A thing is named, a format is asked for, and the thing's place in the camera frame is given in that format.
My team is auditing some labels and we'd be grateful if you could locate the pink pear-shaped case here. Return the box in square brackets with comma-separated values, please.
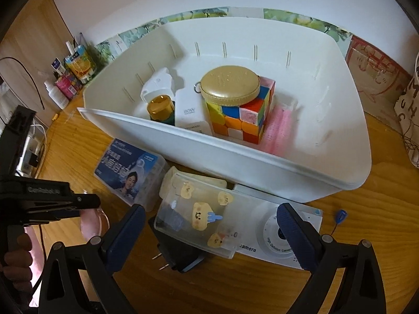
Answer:
[80, 208, 109, 241]

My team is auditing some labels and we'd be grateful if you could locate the white children's digital camera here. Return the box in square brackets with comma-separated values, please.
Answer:
[234, 184, 323, 269]

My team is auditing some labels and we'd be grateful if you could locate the black plug adapter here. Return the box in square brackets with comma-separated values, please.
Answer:
[148, 216, 207, 274]

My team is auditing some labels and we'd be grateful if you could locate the blue floss pick box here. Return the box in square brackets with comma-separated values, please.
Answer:
[95, 139, 169, 212]

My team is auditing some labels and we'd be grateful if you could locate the beige card box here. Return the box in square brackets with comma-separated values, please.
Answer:
[158, 166, 227, 199]

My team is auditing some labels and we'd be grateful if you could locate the clear sticker-decorated plastic box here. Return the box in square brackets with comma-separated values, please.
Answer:
[154, 174, 253, 259]

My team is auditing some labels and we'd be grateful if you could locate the pink hair roller clip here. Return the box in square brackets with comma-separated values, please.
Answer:
[261, 99, 297, 157]

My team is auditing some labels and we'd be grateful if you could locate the multicolour puzzle cube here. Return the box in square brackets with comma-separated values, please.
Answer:
[206, 77, 275, 145]

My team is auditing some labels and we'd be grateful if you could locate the green bottle with gold cap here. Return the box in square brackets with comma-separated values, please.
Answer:
[147, 95, 175, 126]

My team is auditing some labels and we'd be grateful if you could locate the white charger block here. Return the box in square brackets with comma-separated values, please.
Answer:
[175, 87, 212, 136]

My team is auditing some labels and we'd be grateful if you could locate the white bottle-shaped holder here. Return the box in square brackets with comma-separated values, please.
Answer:
[140, 67, 183, 104]

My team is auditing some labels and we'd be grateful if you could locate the round gold compact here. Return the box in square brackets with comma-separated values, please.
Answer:
[194, 65, 261, 106]

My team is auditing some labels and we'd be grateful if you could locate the person's left hand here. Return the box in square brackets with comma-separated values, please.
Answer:
[1, 233, 33, 294]

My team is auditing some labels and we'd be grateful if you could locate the white power strip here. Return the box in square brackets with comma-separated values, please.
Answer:
[16, 123, 47, 178]

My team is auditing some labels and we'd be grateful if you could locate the white spray bottle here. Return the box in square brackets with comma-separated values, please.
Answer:
[44, 80, 70, 110]

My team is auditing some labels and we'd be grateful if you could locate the white plastic storage bin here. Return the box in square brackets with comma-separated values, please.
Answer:
[80, 17, 371, 203]

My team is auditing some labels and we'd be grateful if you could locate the orange juice carton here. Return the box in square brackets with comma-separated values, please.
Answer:
[65, 45, 97, 84]

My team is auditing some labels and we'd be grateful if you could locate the green fruit print cardboard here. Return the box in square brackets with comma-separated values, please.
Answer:
[93, 7, 353, 65]

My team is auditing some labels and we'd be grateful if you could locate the beige letter-print tote bag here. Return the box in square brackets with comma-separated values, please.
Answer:
[394, 56, 419, 168]

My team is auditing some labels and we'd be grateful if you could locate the red drawing cardboard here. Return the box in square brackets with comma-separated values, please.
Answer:
[346, 36, 412, 133]

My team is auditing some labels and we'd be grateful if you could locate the black cable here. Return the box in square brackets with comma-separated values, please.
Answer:
[0, 56, 46, 111]

